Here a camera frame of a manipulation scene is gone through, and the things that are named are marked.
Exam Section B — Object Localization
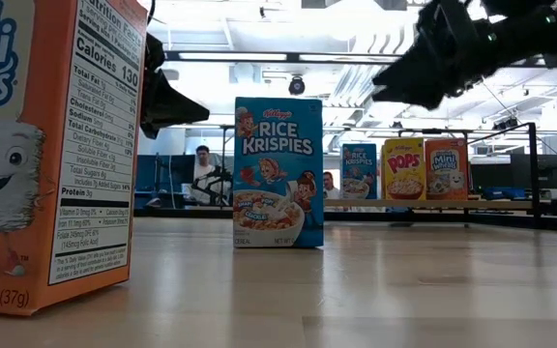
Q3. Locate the wooden shelf board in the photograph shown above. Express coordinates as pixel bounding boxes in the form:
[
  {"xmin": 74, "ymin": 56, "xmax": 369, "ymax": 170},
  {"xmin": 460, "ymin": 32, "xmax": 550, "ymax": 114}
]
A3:
[{"xmin": 324, "ymin": 199, "xmax": 536, "ymax": 212}]

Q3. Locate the blue Rice Krispies cereal box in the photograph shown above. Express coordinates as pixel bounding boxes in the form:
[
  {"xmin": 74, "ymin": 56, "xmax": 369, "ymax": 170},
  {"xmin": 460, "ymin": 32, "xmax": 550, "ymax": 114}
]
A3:
[
  {"xmin": 340, "ymin": 143, "xmax": 379, "ymax": 201},
  {"xmin": 232, "ymin": 96, "xmax": 325, "ymax": 249}
]

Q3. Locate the black overhead camera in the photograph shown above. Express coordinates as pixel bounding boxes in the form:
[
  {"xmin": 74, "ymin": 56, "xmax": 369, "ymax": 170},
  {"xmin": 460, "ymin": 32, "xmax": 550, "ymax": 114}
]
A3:
[{"xmin": 287, "ymin": 74, "xmax": 307, "ymax": 97}]

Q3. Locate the black computer monitor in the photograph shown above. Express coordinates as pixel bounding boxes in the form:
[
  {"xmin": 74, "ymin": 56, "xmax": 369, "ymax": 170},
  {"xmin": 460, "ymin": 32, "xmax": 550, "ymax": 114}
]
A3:
[
  {"xmin": 510, "ymin": 153, "xmax": 557, "ymax": 191},
  {"xmin": 469, "ymin": 161, "xmax": 513, "ymax": 192}
]

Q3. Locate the black track spotlight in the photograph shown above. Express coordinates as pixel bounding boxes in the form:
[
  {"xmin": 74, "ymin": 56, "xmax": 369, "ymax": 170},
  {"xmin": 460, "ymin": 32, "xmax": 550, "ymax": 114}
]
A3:
[{"xmin": 492, "ymin": 116, "xmax": 520, "ymax": 131}]

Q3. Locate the blue room partition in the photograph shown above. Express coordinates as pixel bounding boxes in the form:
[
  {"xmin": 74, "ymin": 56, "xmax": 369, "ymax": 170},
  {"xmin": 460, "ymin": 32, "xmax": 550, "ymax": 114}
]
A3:
[{"xmin": 133, "ymin": 154, "xmax": 195, "ymax": 210}]

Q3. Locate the blue background bin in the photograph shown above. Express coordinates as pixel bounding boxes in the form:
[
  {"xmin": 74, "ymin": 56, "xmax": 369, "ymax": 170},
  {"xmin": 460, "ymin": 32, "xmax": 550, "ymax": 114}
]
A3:
[{"xmin": 481, "ymin": 187, "xmax": 527, "ymax": 201}]

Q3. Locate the silver ventilation duct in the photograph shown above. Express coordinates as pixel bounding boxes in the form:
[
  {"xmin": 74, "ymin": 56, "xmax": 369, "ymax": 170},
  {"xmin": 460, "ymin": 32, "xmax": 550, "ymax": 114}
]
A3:
[{"xmin": 329, "ymin": 62, "xmax": 405, "ymax": 128}]

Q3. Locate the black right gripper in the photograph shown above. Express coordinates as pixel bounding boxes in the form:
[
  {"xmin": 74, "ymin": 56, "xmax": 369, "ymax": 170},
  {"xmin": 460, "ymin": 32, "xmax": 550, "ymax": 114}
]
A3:
[{"xmin": 371, "ymin": 0, "xmax": 498, "ymax": 111}]

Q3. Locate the black metal shelf frame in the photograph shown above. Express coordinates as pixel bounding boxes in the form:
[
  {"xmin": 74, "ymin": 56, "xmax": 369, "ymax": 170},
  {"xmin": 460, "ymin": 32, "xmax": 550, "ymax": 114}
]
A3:
[{"xmin": 396, "ymin": 122, "xmax": 542, "ymax": 229}]

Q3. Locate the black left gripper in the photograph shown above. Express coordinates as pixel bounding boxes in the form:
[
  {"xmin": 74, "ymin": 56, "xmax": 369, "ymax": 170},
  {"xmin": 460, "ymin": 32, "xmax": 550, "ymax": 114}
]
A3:
[{"xmin": 139, "ymin": 32, "xmax": 211, "ymax": 141}]

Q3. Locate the yellow Corn Pops cereal box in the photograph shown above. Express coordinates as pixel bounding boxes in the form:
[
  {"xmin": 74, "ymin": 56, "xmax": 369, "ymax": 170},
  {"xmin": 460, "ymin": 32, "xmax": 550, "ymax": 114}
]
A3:
[{"xmin": 381, "ymin": 137, "xmax": 426, "ymax": 201}]

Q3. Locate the orange Mini-Wheats cereal box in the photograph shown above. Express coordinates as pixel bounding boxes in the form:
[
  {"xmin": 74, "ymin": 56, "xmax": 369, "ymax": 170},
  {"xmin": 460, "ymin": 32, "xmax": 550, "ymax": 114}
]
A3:
[
  {"xmin": 0, "ymin": 0, "xmax": 149, "ymax": 317},
  {"xmin": 424, "ymin": 138, "xmax": 470, "ymax": 201}
]

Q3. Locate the person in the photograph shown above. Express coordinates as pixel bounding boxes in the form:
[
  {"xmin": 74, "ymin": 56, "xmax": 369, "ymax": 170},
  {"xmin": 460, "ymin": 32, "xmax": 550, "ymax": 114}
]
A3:
[
  {"xmin": 191, "ymin": 144, "xmax": 227, "ymax": 207},
  {"xmin": 322, "ymin": 171, "xmax": 341, "ymax": 201}
]

